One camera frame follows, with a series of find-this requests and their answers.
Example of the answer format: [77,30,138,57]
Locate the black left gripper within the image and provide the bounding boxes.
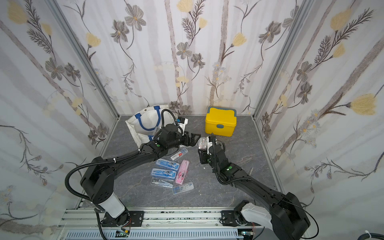
[166,129,202,151]

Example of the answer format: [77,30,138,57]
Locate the clear case pink compass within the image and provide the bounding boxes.
[198,137,210,151]

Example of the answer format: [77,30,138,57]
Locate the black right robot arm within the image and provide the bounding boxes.
[198,138,311,240]

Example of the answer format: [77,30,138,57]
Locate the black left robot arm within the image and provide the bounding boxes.
[80,124,201,219]

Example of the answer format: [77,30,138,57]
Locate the blue compass case upper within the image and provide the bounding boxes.
[156,159,180,171]

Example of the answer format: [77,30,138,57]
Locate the blue compass case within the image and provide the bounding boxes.
[151,168,177,180]
[156,159,180,171]

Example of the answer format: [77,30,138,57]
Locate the blue compass case lower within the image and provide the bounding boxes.
[151,168,177,180]

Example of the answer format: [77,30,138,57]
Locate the clear compass case bottom middle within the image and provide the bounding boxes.
[172,182,194,195]

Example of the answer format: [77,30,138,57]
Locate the white canvas tote bag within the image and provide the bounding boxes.
[125,105,178,148]

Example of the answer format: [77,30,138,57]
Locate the clear compass case bottom left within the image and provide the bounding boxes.
[151,178,174,188]

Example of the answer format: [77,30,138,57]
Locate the red label clear case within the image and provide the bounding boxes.
[171,148,188,161]

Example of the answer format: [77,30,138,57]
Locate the yellow storage box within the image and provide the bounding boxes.
[205,107,237,137]

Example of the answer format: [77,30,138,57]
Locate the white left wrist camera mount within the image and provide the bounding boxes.
[177,116,188,133]

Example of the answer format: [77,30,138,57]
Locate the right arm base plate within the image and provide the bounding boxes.
[219,210,254,227]

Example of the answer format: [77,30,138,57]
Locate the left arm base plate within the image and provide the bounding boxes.
[101,210,144,227]

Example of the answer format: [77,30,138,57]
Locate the black corrugated cable conduit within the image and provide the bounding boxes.
[64,158,118,202]

